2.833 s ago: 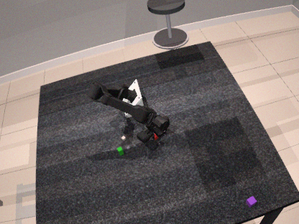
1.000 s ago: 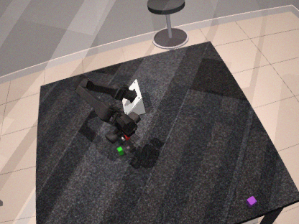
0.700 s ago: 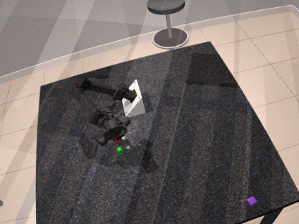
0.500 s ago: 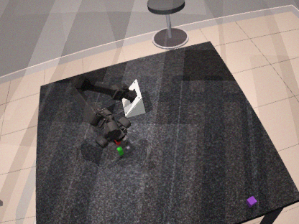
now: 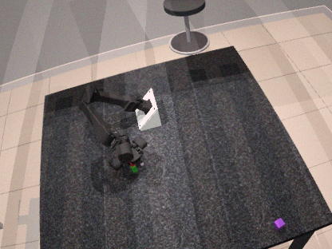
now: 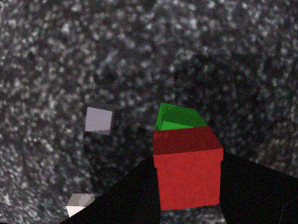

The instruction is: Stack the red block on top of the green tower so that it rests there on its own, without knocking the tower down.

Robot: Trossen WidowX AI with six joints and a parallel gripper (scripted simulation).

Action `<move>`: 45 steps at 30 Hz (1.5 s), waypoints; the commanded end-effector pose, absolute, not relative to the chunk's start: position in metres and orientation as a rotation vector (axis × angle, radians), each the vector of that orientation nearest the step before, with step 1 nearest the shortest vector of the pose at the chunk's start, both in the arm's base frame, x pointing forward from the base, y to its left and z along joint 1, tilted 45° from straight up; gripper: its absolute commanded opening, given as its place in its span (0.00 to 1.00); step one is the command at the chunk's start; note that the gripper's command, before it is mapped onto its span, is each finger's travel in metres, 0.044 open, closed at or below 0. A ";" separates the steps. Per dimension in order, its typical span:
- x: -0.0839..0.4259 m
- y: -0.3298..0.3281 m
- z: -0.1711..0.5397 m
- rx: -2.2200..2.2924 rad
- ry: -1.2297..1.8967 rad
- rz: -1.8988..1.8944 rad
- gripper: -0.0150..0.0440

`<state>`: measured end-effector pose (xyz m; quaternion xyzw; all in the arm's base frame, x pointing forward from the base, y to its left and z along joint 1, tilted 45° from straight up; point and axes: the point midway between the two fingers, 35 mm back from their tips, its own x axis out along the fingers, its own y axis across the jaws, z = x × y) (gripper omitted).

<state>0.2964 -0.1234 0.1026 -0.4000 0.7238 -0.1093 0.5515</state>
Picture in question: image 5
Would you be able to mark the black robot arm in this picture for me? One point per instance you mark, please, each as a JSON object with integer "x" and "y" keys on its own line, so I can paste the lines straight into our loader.
{"x": 105, "y": 131}

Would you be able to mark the small purple block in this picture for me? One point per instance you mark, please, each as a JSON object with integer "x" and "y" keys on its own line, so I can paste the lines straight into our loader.
{"x": 278, "y": 224}

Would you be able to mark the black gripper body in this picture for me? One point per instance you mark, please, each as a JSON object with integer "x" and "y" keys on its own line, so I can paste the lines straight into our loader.
{"x": 116, "y": 163}

